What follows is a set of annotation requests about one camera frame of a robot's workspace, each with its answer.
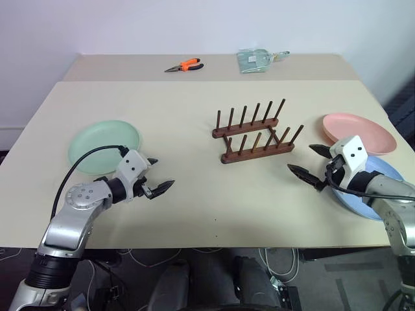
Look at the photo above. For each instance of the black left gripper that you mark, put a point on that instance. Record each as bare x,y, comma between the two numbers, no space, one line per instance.
139,188

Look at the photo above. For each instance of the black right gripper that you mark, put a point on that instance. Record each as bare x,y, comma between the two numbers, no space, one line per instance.
335,175

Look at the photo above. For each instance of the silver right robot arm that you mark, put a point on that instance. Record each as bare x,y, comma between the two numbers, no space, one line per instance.
394,210

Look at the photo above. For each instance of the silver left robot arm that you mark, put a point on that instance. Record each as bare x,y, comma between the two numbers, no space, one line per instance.
73,217

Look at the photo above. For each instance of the wooden dish rack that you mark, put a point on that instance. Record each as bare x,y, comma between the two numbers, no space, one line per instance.
256,154

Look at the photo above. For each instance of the pink-red plastic plate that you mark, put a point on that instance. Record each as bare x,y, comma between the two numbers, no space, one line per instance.
366,131

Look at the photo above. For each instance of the blue plastic plate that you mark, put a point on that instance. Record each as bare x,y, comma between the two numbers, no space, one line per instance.
379,168

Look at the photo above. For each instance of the green plastic plate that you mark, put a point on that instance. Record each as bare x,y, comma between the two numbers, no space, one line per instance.
97,139

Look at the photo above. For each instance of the dark grey ribbed object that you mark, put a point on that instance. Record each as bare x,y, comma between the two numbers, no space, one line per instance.
403,110

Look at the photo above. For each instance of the small clear plastic packet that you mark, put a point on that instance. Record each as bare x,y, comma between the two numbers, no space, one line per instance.
281,55

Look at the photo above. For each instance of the clear plastic bag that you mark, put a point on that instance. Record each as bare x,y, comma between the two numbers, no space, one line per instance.
253,61

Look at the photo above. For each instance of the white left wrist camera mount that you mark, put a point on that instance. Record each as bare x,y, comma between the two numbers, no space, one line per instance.
131,166

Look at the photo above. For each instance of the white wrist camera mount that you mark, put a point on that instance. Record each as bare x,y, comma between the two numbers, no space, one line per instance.
351,154
131,166

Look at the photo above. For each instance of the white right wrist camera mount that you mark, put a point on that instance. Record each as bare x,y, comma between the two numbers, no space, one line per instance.
351,154

